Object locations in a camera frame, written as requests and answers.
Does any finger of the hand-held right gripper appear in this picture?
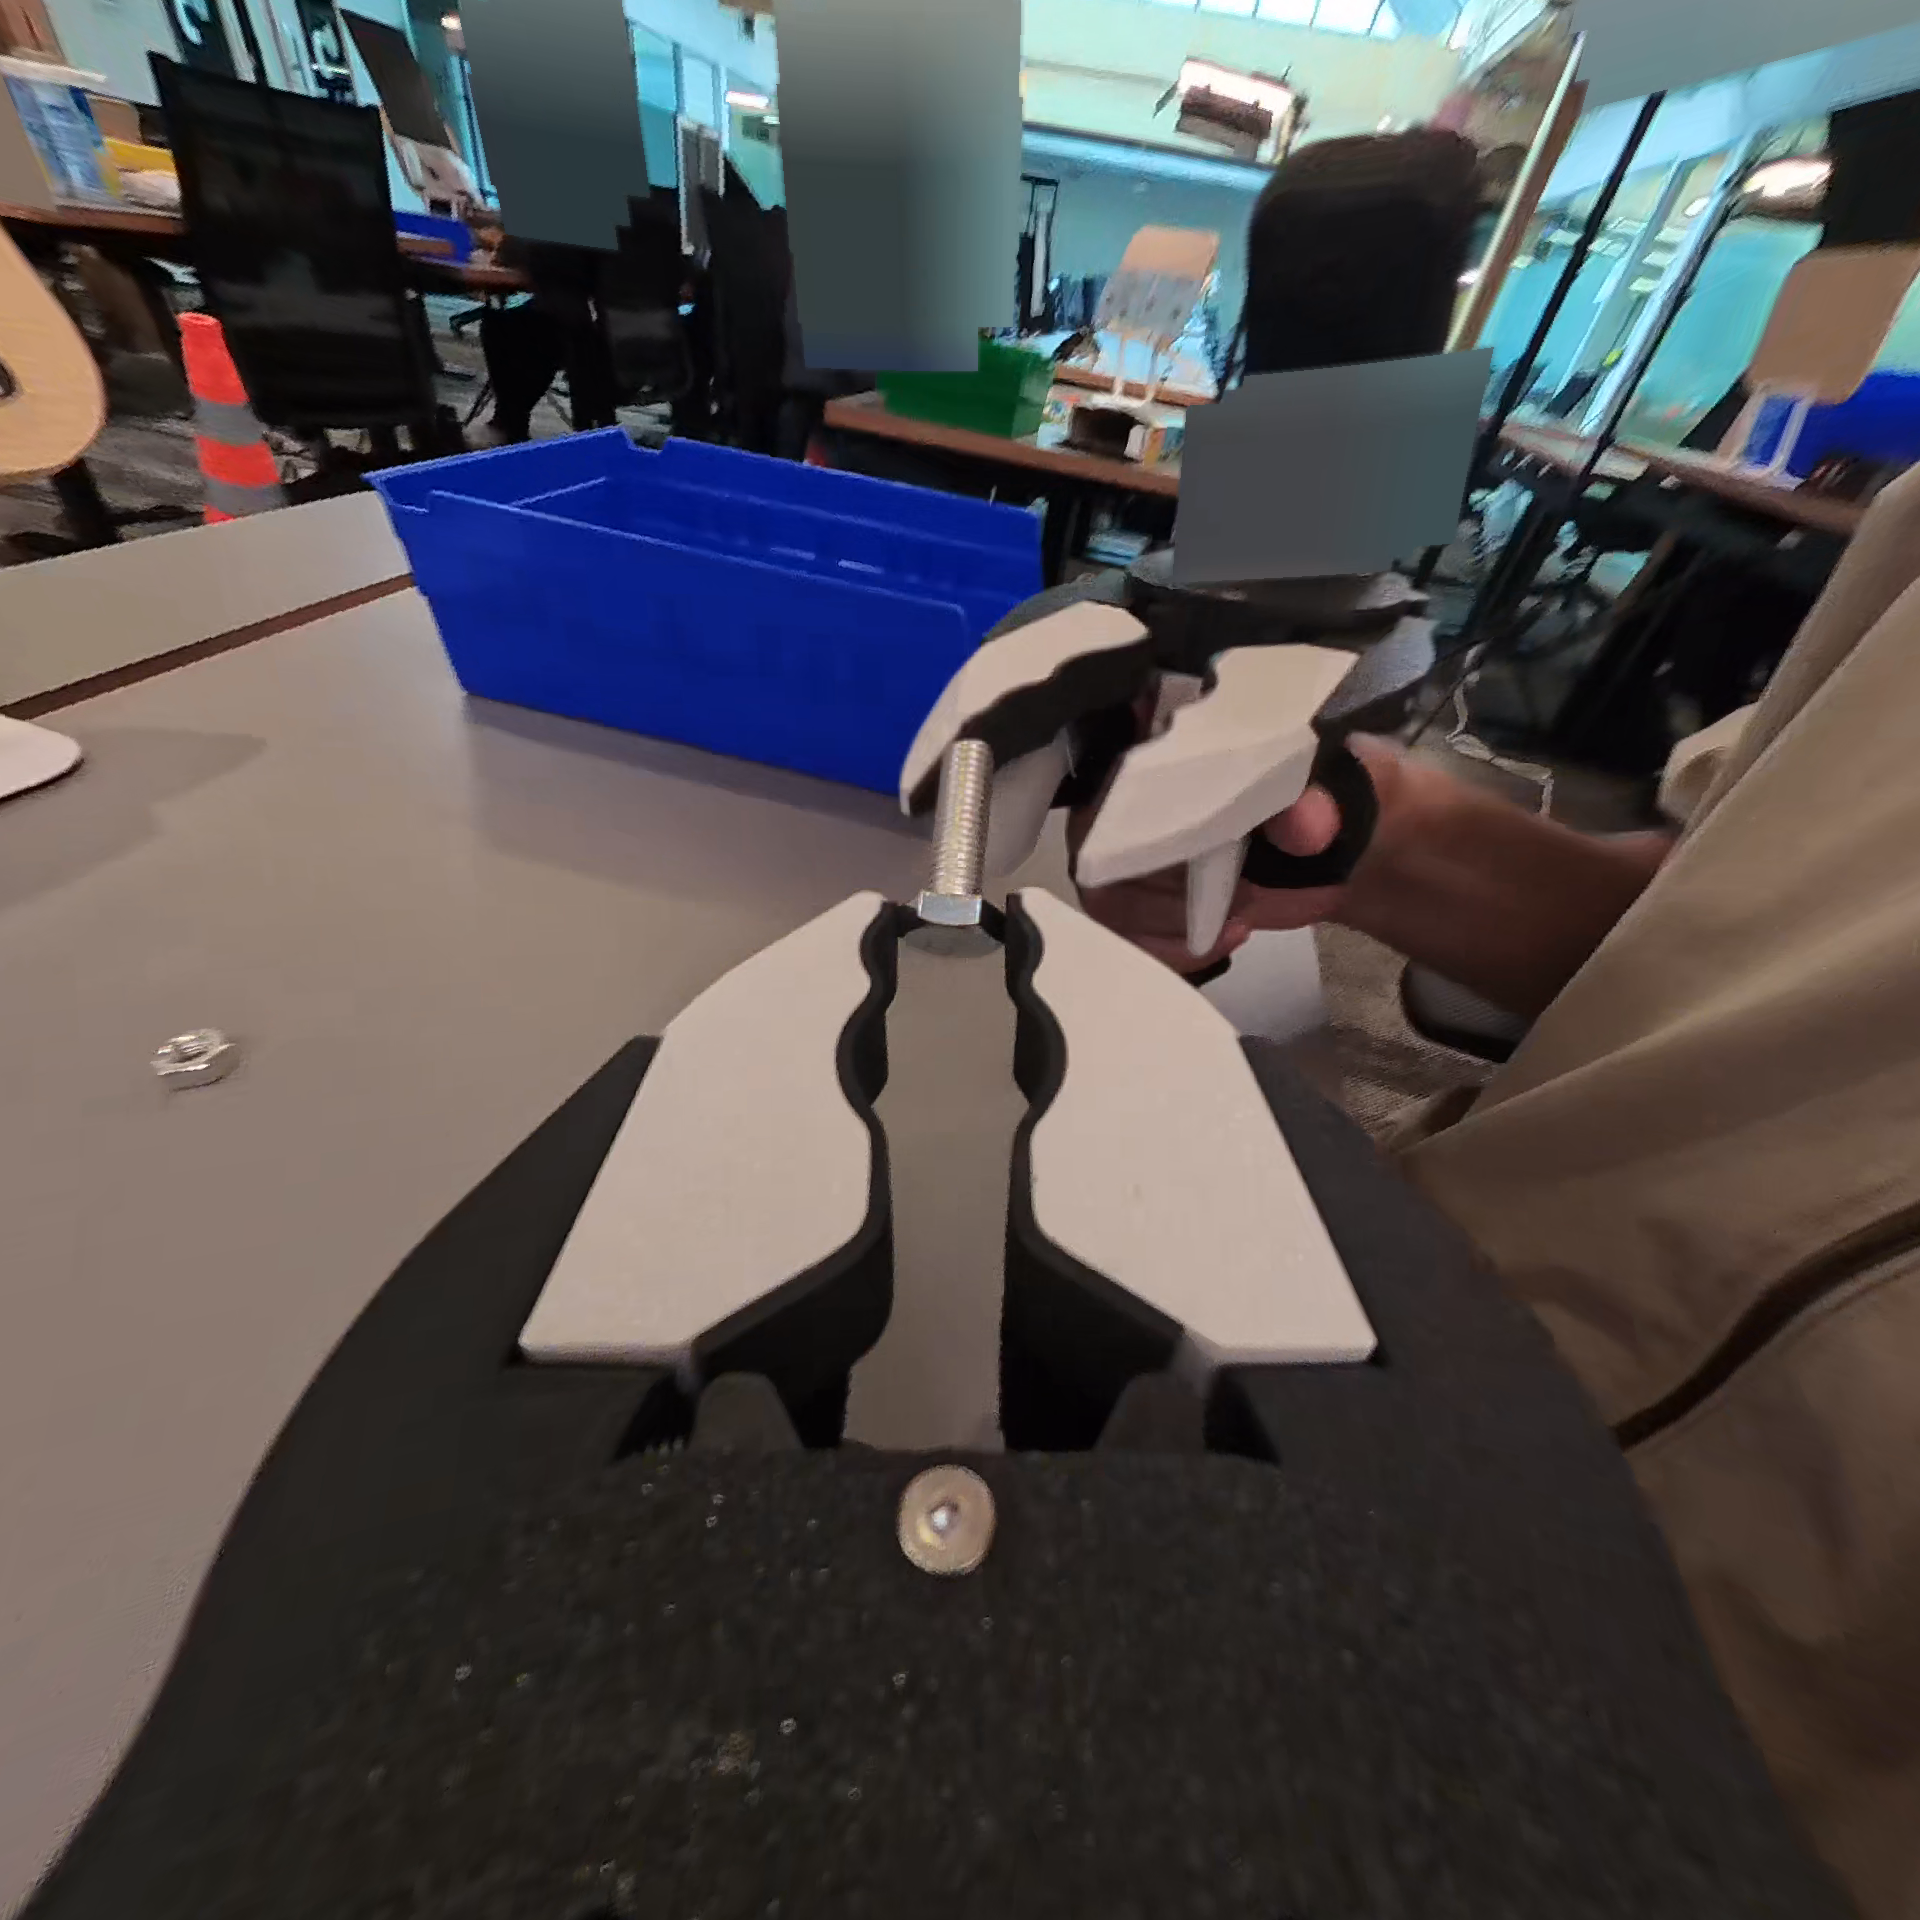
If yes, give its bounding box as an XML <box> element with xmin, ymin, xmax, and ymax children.
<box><xmin>1075</xmin><ymin>642</ymin><xmax>1366</xmax><ymax>962</ymax></box>
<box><xmin>901</xmin><ymin>602</ymin><xmax>1157</xmax><ymax>889</ymax></box>

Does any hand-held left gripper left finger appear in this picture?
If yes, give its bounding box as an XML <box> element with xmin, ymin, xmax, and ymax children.
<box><xmin>517</xmin><ymin>889</ymin><xmax>905</xmax><ymax>1414</ymax></box>

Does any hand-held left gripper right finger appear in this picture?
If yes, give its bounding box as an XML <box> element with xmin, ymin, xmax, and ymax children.
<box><xmin>998</xmin><ymin>881</ymin><xmax>1384</xmax><ymax>1414</ymax></box>

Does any steel hex bolt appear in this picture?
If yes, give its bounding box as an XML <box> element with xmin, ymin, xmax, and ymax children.
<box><xmin>919</xmin><ymin>737</ymin><xmax>1000</xmax><ymax>942</ymax></box>

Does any person's right hand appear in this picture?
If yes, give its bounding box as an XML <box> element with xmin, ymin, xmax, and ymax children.
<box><xmin>1100</xmin><ymin>743</ymin><xmax>1508</xmax><ymax>974</ymax></box>

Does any green crate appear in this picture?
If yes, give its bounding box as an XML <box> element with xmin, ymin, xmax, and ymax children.
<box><xmin>880</xmin><ymin>336</ymin><xmax>1070</xmax><ymax>445</ymax></box>

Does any blue plastic bin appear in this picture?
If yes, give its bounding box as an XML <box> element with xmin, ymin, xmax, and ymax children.
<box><xmin>368</xmin><ymin>428</ymin><xmax>1052</xmax><ymax>799</ymax></box>

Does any orange traffic cone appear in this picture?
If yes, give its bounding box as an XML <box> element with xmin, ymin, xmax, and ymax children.
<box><xmin>171</xmin><ymin>311</ymin><xmax>289</xmax><ymax>529</ymax></box>

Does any black mesh office chair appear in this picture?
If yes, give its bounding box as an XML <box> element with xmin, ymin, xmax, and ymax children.
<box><xmin>151</xmin><ymin>55</ymin><xmax>456</xmax><ymax>456</ymax></box>

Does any instruction board on white stand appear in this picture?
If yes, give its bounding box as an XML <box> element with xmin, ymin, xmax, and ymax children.
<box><xmin>0</xmin><ymin>225</ymin><xmax>109</xmax><ymax>807</ymax></box>

